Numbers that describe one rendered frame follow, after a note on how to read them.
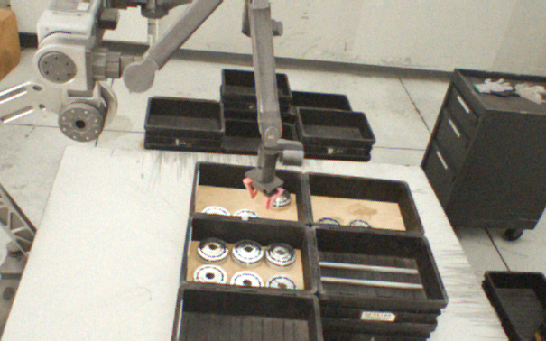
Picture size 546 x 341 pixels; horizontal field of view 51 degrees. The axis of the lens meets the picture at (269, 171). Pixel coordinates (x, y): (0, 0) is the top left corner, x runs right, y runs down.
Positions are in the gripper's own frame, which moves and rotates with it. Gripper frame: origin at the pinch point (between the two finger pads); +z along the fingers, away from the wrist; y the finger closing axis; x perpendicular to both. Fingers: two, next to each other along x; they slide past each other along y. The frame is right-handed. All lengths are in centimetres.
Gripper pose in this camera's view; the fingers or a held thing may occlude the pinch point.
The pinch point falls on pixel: (261, 201)
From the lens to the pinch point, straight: 174.7
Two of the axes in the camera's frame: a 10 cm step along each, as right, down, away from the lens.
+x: -7.1, 3.5, -6.2
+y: -7.0, -4.9, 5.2
